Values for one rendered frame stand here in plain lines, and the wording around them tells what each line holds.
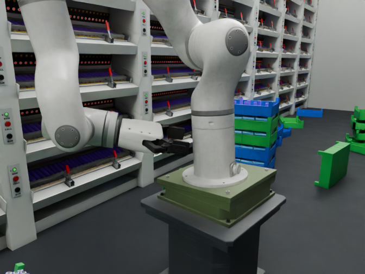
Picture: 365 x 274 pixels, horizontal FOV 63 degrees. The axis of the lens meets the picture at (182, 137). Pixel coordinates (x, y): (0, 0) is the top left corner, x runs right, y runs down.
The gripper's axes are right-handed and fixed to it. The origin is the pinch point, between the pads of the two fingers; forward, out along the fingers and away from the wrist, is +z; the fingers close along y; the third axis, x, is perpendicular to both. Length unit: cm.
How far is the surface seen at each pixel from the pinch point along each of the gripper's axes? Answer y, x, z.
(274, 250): -16, -44, 46
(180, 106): -120, -23, 18
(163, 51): -103, 10, -1
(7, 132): -35, -20, -53
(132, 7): -89, 28, -20
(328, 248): -15, -40, 67
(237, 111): -83, -11, 43
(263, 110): -75, -6, 53
